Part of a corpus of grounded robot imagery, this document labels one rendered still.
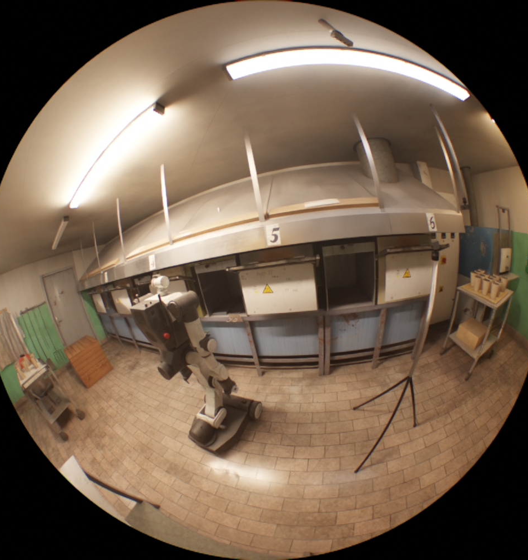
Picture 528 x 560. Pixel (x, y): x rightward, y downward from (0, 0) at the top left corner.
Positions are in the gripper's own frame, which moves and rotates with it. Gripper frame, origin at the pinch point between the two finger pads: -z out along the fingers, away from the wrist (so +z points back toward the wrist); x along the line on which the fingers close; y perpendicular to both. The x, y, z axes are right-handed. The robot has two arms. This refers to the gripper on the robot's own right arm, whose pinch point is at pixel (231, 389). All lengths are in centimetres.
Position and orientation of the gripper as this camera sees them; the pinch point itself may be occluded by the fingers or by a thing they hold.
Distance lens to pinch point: 138.4
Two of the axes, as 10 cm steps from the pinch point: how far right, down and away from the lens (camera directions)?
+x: 3.0, -4.7, 8.3
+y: -9.3, 0.7, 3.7
